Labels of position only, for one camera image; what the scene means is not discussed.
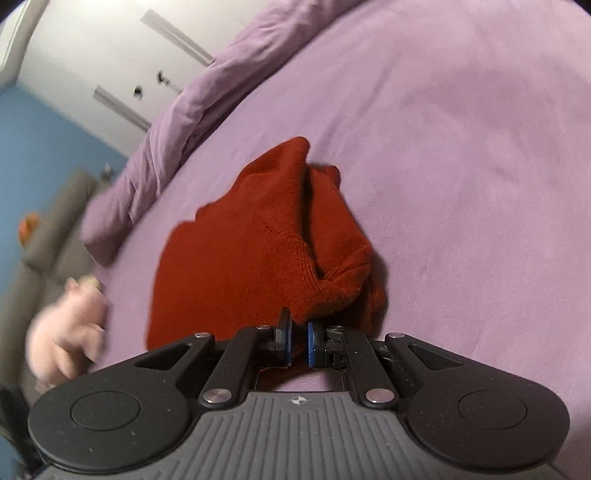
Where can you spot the pink plush toy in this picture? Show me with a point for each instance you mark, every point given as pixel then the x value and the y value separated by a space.
pixel 69 323

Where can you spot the red knitted sweater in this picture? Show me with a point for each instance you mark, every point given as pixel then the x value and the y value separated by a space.
pixel 258 240

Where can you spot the white wardrobe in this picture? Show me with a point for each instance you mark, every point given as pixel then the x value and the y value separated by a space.
pixel 115 50

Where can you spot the purple duvet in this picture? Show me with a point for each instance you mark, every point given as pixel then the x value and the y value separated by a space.
pixel 184 129

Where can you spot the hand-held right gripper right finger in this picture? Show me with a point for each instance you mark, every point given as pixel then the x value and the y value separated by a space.
pixel 312 346

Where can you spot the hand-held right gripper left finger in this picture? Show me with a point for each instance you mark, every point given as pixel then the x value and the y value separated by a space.
pixel 286 341

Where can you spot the orange item on sofa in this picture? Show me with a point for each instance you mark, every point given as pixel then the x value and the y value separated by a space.
pixel 27 228

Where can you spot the purple bed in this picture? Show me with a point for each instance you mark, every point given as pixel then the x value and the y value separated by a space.
pixel 461 161

